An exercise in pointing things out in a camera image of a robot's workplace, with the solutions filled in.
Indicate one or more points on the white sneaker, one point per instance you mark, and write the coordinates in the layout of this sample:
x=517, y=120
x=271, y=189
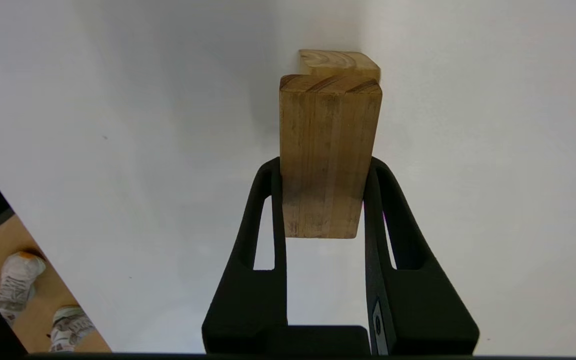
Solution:
x=70, y=327
x=18, y=280

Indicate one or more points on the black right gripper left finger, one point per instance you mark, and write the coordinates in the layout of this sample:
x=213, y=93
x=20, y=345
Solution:
x=248, y=300

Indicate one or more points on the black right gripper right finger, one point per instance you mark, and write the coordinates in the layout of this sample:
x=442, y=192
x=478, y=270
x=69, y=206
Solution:
x=418, y=310

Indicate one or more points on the rectangular wooden building block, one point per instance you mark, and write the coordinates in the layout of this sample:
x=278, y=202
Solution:
x=328, y=160

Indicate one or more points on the arched wooden building block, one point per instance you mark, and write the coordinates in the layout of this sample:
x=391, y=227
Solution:
x=340, y=62

